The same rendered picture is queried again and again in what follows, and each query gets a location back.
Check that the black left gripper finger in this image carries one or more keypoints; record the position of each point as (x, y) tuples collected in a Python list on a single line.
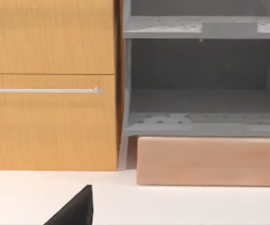
[(78, 208)]

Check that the wooden cupboard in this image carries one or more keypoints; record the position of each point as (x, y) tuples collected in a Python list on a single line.
[(119, 82)]

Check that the pale wooden drawer front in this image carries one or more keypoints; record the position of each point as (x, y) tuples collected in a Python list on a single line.
[(210, 161)]

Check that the plain wooden drawer front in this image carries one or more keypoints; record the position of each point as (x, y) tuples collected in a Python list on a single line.
[(48, 35)]

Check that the grey pierced shelf unit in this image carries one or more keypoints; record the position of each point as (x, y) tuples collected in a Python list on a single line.
[(195, 70)]

